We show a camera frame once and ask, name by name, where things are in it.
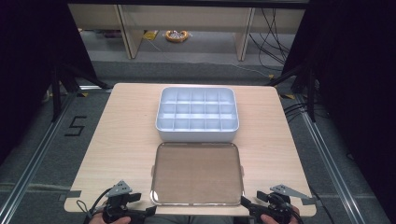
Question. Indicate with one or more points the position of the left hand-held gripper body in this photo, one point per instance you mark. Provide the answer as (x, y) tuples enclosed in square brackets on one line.
[(117, 199)]

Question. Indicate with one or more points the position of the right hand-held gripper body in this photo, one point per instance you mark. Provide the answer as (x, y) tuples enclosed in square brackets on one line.
[(278, 202)]

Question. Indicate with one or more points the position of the clear tinted box lid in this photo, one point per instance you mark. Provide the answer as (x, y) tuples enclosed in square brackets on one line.
[(196, 174)]

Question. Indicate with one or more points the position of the white divided storage box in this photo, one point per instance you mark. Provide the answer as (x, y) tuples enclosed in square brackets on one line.
[(197, 132)]

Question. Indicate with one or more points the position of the person's right hand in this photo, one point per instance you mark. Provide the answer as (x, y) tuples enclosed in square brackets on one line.
[(270, 219)]

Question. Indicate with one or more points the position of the person's left hand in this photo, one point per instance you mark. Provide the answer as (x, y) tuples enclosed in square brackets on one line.
[(97, 219)]

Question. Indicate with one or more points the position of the grey tape strip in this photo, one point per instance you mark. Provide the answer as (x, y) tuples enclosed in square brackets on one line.
[(71, 195), (308, 201)]

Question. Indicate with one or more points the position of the yellow black floor tape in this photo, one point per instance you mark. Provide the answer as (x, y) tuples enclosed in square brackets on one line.
[(288, 96), (82, 94)]

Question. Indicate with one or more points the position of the black metal stand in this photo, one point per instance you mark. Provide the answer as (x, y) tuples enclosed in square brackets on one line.
[(306, 90), (57, 93)]

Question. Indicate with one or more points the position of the yellow flat packet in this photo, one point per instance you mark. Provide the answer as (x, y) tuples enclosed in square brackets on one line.
[(150, 35)]

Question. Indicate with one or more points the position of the light wooden desk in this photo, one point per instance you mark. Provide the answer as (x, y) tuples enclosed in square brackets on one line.
[(186, 17)]

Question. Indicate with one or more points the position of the aluminium floor rail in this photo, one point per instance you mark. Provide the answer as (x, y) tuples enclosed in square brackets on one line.
[(334, 168), (31, 165)]

